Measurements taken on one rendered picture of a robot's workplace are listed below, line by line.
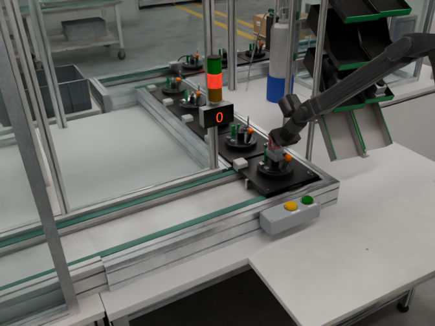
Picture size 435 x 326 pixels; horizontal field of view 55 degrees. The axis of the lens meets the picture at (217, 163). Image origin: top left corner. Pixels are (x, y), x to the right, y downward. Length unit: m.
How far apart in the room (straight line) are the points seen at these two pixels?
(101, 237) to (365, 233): 0.90
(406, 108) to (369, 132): 1.10
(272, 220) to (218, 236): 0.19
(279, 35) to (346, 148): 0.90
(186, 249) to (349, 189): 0.74
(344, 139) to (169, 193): 0.72
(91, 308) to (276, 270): 0.57
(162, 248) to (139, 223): 0.20
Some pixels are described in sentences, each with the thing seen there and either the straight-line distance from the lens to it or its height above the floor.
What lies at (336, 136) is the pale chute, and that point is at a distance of 1.73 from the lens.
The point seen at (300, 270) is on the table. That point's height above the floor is 0.86.
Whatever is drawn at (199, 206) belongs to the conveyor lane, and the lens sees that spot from 1.53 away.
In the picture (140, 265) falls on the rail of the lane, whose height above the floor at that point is 0.92.
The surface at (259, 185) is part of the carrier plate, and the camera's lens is 1.54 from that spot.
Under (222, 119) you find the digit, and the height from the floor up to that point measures 1.19.
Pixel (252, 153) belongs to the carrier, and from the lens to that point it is 1.75.
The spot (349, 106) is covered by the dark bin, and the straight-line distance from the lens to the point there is 1.63.
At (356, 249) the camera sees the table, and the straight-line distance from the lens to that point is 1.49.
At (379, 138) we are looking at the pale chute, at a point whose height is 1.02.
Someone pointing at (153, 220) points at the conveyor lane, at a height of 0.92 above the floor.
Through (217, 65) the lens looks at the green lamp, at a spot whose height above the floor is 1.39.
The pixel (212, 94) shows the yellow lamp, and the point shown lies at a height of 1.29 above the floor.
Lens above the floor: 1.83
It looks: 31 degrees down
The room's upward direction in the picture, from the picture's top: 2 degrees counter-clockwise
